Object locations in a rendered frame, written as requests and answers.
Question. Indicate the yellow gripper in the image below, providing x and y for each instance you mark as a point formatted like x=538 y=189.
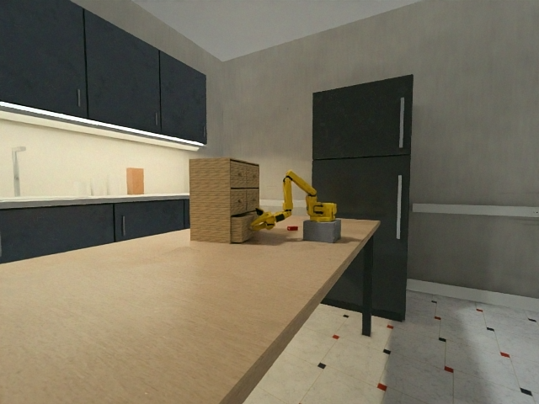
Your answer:
x=266 y=218

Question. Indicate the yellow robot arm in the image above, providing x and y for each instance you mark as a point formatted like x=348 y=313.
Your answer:
x=326 y=209

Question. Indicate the wooden drawer front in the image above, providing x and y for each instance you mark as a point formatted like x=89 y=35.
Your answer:
x=238 y=200
x=252 y=199
x=240 y=227
x=255 y=214
x=238 y=173
x=252 y=175

